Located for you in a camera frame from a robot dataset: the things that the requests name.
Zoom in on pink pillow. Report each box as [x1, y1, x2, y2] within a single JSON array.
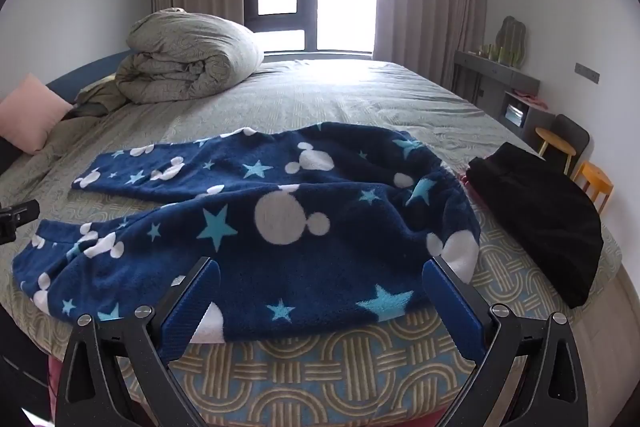
[[0, 73, 75, 155]]

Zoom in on folded grey-beige duvet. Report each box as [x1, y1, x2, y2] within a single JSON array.
[[114, 8, 264, 104]]

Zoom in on wavy green mirror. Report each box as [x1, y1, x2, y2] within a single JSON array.
[[500, 16, 528, 68]]

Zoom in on olive crumpled cloth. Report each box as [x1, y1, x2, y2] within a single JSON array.
[[65, 77, 128, 120]]

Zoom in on bed with patterned sheet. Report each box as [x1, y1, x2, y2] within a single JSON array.
[[0, 59, 623, 427]]

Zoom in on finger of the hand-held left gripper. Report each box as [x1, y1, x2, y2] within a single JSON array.
[[0, 199, 41, 244]]

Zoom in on grey dresser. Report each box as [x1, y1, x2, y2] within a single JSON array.
[[452, 51, 556, 138]]

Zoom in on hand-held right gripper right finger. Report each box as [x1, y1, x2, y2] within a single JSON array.
[[421, 256, 590, 427]]

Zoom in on folded black garment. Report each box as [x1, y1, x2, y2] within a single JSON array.
[[465, 142, 605, 309]]

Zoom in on pink cloth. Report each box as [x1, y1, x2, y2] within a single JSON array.
[[515, 91, 549, 110]]

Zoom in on light wooden stool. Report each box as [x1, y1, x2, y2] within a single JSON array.
[[535, 127, 577, 175]]

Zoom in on blue headboard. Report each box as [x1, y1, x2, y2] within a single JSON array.
[[45, 52, 133, 105]]

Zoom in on dark grey chair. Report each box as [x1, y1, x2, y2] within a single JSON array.
[[547, 114, 591, 168]]

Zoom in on orange wooden stool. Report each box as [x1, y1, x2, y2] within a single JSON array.
[[572, 161, 614, 214]]

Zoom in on blue star print fleece pants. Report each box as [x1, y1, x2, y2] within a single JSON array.
[[11, 121, 482, 343]]

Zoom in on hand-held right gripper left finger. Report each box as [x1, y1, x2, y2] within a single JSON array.
[[54, 256, 223, 427]]

